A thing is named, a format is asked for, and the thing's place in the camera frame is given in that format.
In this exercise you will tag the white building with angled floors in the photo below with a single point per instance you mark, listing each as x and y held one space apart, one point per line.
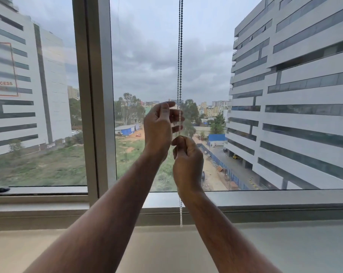
296 82

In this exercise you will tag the white window sill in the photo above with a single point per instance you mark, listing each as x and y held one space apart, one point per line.
288 247

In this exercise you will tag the person's right hand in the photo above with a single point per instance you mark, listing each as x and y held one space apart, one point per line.
188 164

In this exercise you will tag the dark green round tree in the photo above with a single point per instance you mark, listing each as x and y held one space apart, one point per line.
190 109

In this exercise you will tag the tall pale trunk tree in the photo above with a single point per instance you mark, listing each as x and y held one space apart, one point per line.
128 106

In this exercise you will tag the grey aluminium window frame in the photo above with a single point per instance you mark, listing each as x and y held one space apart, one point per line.
97 82

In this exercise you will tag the orange bordered window sticker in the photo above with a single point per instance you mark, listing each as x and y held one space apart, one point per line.
3 71

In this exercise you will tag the person's right thumb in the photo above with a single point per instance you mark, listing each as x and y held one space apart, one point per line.
179 141

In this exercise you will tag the person's left forearm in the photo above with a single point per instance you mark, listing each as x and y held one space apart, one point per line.
109 218

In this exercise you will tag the white building with sticker side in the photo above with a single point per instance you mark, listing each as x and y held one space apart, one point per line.
32 110

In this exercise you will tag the blue site fence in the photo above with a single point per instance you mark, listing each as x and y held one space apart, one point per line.
217 164

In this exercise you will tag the person's left hand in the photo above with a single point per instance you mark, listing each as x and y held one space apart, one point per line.
156 127

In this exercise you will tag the person's right forearm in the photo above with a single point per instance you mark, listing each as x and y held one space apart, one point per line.
217 233

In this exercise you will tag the blue roofed shed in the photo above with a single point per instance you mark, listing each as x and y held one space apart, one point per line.
126 129

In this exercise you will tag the person's left thumb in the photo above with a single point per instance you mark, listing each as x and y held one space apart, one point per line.
167 105

